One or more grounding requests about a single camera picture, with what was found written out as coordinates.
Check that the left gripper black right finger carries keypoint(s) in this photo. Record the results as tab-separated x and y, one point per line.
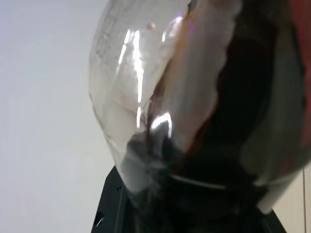
264	224

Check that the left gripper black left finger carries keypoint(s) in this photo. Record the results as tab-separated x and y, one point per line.
111	208

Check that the cola bottle with yellow cap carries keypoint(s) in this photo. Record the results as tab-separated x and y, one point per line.
194	85

